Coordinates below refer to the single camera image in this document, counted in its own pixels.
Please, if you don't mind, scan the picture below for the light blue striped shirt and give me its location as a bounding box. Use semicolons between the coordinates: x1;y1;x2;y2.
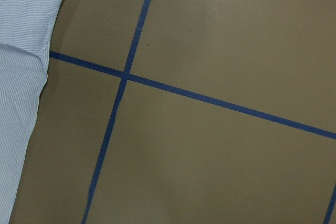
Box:
1;0;62;223

